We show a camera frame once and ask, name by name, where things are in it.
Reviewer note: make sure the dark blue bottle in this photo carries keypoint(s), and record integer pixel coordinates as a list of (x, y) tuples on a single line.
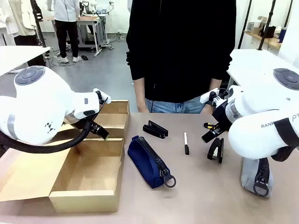
[(282, 35)]

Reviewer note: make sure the black tripod pole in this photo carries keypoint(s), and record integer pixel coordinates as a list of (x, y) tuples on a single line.
[(38, 30)]

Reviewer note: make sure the large cardboard box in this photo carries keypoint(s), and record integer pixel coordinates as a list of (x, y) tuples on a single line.
[(91, 172)]

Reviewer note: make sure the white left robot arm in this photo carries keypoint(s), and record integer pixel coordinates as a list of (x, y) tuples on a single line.
[(35, 105)]

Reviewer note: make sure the person's right hand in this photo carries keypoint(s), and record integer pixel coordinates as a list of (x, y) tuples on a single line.
[(143, 109)]

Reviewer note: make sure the small cardboard box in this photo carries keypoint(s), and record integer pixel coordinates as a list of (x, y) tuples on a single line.
[(116, 119)]

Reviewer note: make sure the wooden shelf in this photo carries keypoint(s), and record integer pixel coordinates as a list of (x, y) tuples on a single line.
[(264, 39)]

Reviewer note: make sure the black and white stapler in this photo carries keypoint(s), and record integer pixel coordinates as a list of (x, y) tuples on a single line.
[(216, 150)]

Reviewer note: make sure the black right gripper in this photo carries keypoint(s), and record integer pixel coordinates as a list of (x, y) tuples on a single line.
[(223, 116)]

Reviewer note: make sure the person in white jacket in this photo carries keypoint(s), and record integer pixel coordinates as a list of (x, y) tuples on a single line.
[(66, 28)]

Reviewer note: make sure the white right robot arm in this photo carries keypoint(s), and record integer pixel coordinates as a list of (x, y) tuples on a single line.
[(261, 121)]

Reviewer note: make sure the person's left forearm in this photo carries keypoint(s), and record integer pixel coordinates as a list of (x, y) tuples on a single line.
[(211, 85)]

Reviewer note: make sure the person in cream coat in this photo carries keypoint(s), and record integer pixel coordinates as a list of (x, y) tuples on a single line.
[(21, 21)]

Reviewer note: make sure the black box on shelf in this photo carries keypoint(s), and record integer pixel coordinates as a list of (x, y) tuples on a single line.
[(270, 32)]

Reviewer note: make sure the navy blue pencil case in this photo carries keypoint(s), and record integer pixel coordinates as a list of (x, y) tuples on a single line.
[(149, 161)]

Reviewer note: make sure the small open cardboard carton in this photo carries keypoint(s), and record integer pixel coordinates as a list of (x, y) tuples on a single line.
[(257, 26)]

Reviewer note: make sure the grey background workbench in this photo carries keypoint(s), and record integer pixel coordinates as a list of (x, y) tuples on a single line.
[(91, 30)]

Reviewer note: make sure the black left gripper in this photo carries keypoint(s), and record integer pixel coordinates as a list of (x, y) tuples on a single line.
[(78, 122)]

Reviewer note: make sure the black light stand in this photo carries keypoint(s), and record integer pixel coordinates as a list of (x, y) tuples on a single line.
[(266, 25)]

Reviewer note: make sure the thin black stand pole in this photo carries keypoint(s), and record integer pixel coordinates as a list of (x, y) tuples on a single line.
[(245, 23)]

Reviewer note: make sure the person in black sweater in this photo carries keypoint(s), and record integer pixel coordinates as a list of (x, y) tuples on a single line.
[(180, 46)]

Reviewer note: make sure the white marker with black cap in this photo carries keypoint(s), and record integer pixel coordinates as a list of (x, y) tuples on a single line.
[(186, 143)]

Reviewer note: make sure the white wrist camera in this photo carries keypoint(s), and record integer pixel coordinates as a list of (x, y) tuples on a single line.
[(102, 94), (206, 96)]

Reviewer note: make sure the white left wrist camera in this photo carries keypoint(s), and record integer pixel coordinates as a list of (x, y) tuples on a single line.
[(102, 94)]

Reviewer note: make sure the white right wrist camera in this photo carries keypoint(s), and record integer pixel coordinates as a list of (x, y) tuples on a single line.
[(206, 96)]

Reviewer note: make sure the person's right forearm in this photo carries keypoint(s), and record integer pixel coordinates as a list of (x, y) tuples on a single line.
[(139, 93)]

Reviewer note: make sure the grey pencil case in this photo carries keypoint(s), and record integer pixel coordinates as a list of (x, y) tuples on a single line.
[(257, 175)]

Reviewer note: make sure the person's left hand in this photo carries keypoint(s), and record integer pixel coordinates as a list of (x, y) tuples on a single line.
[(206, 110)]

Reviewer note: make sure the white side table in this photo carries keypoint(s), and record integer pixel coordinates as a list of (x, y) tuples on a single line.
[(16, 57)]

